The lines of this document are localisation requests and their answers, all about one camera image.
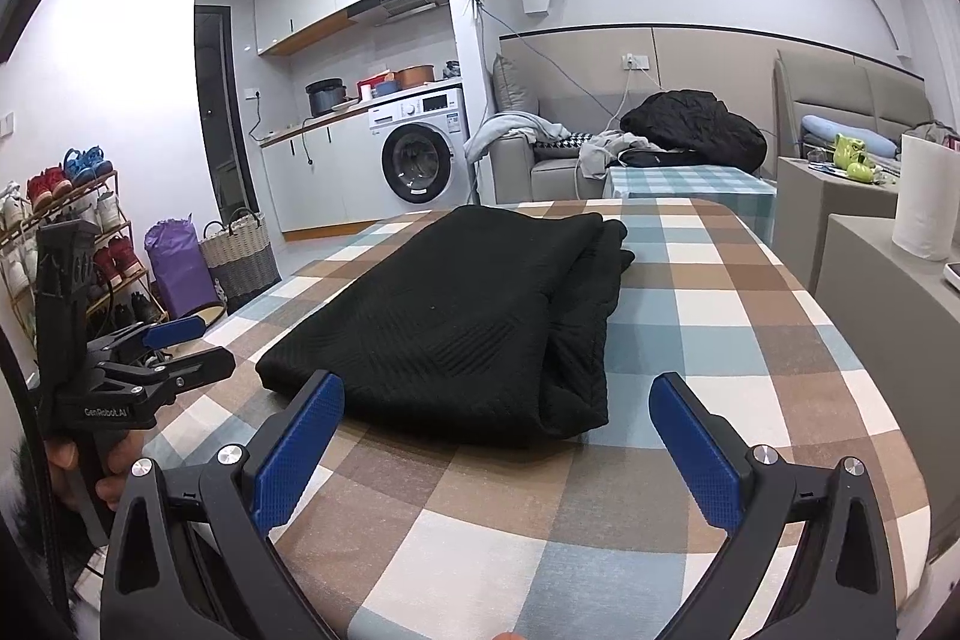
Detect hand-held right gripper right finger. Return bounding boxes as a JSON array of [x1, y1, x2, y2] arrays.
[[647, 371, 902, 640]]

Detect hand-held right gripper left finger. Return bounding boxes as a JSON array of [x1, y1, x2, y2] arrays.
[[101, 368, 347, 640]]

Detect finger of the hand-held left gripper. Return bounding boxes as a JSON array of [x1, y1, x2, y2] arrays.
[[96, 344, 239, 399], [88, 314, 209, 363]]

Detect black knit sweater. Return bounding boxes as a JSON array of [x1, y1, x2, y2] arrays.
[[255, 203, 638, 449]]

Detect person's left hand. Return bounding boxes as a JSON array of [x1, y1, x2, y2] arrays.
[[43, 442, 152, 511]]

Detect purple bag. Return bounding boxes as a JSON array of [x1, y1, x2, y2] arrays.
[[142, 217, 221, 321]]

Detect metal shoe rack with shoes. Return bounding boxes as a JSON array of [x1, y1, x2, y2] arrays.
[[0, 143, 171, 342]]

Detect woven laundry basket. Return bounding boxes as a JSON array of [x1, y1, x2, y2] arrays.
[[197, 207, 281, 316]]

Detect brown blue checkered tablecloth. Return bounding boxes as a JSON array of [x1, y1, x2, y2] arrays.
[[70, 196, 936, 640]]

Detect white base cabinets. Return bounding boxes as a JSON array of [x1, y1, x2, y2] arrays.
[[257, 106, 385, 238]]

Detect black door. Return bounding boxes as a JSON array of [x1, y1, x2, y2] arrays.
[[192, 3, 265, 241]]

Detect large grey cabinet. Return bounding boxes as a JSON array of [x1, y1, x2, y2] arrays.
[[814, 211, 960, 567]]

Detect small blue checkered table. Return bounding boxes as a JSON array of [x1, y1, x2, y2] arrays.
[[602, 162, 779, 230]]

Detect grey side cabinet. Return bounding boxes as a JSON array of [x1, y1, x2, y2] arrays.
[[775, 155, 902, 313]]

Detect black cooking pot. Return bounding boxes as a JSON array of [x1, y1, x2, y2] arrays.
[[304, 77, 349, 118]]

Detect white washing machine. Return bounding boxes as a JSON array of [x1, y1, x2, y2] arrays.
[[366, 86, 471, 215]]

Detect grey hooded garment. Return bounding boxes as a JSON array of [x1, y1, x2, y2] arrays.
[[576, 130, 655, 181]]

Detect grey sofa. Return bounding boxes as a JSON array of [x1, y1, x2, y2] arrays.
[[486, 52, 775, 204]]

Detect black jacket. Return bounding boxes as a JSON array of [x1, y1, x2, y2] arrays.
[[619, 88, 769, 172]]

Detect green toy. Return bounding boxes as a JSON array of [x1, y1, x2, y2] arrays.
[[831, 132, 884, 184]]

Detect white paper towel roll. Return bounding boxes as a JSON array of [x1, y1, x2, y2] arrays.
[[891, 132, 960, 262]]

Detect light blue pillow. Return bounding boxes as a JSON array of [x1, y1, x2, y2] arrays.
[[799, 113, 899, 159]]

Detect brown pot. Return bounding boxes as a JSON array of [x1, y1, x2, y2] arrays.
[[394, 62, 437, 91]]

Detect padded bed headboard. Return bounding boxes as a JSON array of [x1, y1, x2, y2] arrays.
[[771, 46, 936, 163]]

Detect range hood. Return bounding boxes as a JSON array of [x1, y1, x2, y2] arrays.
[[345, 0, 451, 29]]

